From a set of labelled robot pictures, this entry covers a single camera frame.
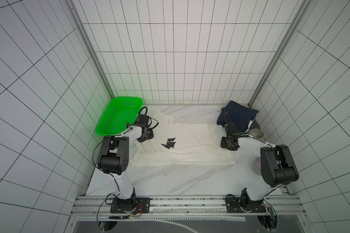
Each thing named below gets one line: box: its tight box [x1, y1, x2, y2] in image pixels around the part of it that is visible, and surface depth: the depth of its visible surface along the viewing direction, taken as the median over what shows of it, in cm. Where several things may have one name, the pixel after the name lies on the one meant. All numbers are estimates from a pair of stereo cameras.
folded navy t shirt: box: [216, 100, 260, 133], surface depth 106 cm
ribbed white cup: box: [250, 128, 265, 141], surface depth 100 cm
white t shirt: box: [130, 110, 236, 167], surface depth 96 cm
